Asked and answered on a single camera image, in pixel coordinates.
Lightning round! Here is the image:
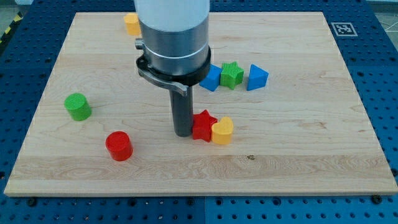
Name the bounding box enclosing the blue cube block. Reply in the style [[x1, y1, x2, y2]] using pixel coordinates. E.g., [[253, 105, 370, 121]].
[[199, 64, 222, 91]]

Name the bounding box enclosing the red cylinder block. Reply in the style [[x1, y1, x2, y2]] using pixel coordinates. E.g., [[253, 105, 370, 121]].
[[105, 131, 133, 161]]

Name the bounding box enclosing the yellow block at back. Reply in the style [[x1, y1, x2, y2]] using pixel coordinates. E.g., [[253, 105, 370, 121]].
[[124, 13, 141, 35]]

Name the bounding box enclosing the red star block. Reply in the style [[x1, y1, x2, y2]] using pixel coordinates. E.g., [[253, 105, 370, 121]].
[[192, 110, 218, 142]]

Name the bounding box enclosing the blue triangle block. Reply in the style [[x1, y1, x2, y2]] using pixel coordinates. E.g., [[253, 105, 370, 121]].
[[246, 64, 269, 91]]

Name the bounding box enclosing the green star block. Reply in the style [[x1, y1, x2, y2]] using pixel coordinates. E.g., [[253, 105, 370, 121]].
[[220, 62, 244, 90]]

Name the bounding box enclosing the white fiducial marker tag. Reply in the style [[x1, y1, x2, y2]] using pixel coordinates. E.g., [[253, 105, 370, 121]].
[[331, 22, 358, 37]]

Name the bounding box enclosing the yellow heart block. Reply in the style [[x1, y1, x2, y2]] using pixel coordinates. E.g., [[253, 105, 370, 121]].
[[211, 116, 234, 145]]

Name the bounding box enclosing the green cylinder block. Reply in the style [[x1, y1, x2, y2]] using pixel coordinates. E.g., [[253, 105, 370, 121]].
[[64, 93, 91, 121]]

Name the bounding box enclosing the black clamp ring with lever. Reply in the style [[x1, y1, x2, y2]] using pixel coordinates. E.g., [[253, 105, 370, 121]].
[[135, 38, 211, 96]]

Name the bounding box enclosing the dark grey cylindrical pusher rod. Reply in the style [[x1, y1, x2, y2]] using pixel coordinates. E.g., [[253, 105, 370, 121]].
[[169, 87, 193, 137]]

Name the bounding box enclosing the light wooden board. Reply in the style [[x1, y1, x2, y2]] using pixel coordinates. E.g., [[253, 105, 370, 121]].
[[4, 12, 397, 197]]

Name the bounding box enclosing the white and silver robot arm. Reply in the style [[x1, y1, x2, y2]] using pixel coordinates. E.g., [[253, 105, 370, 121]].
[[134, 0, 211, 137]]

